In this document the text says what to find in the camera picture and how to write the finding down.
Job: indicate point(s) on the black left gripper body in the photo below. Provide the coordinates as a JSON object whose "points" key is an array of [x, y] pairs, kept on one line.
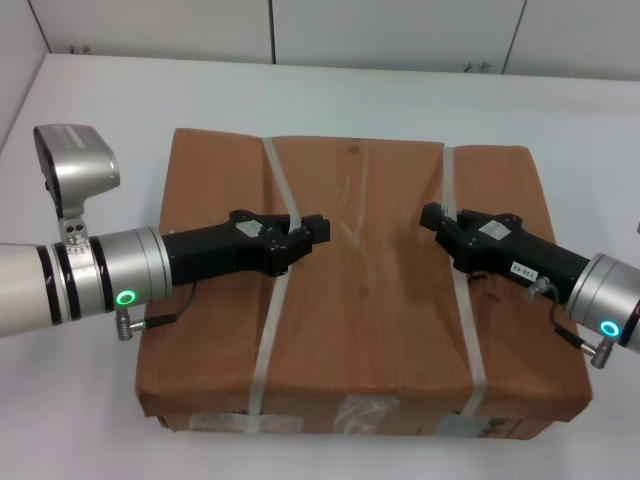
{"points": [[215, 252]]}

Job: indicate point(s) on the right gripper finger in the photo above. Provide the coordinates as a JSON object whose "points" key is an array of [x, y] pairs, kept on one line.
{"points": [[467, 218], [445, 235]]}

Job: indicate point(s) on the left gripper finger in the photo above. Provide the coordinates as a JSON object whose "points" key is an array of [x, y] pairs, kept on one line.
{"points": [[272, 226], [295, 252]]}

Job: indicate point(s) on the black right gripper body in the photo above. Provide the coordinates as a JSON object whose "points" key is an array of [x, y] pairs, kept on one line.
{"points": [[530, 257]]}

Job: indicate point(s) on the brown cardboard box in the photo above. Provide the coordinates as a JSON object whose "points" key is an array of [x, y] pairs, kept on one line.
{"points": [[370, 310]]}

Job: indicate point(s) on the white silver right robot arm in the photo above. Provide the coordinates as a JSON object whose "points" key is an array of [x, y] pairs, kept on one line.
{"points": [[610, 295]]}

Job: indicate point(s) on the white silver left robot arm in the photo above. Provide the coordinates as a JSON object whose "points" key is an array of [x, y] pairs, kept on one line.
{"points": [[60, 285]]}

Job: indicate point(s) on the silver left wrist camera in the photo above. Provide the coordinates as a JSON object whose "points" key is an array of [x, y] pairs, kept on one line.
{"points": [[82, 160]]}

